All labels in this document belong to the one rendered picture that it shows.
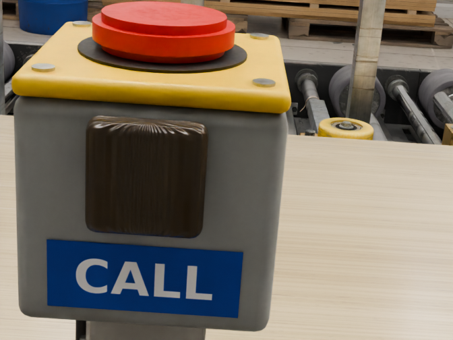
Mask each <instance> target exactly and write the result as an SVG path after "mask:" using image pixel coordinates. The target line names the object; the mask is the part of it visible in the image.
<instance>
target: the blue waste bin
mask: <svg viewBox="0 0 453 340"><path fill-rule="evenodd" d="M18 10H19V19H20V28H21V29H22V30H24V31H26V32H30V33H34V34H43V35H54V34H55V33H56V32H57V31H58V30H59V29H60V28H61V27H62V26H63V25H64V24H65V23H66V22H74V21H87V16H88V0H18Z"/></svg>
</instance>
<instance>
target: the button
mask: <svg viewBox="0 0 453 340"><path fill-rule="evenodd" d="M92 39H93V40H94V41H95V42H96V43H98V44H100V45H101V48H102V49H103V50H104V51H106V52H107V53H110V54H112V55H114V56H117V57H122V58H125V59H131V60H136V61H145V62H151V63H198V62H204V61H211V60H214V59H218V58H219V57H222V56H223V55H224V52H225V51H228V50H229V49H231V48H232V47H233V46H234V41H235V25H234V23H232V22H230V21H229V20H227V16H226V15H225V14H224V13H222V12H221V11H218V10H215V9H211V8H208V7H202V6H199V5H190V4H185V3H171V2H159V1H136V2H126V3H116V4H112V5H108V6H106V7H104V8H102V10H101V13H99V14H97V15H95V16H94V17H93V18H92Z"/></svg>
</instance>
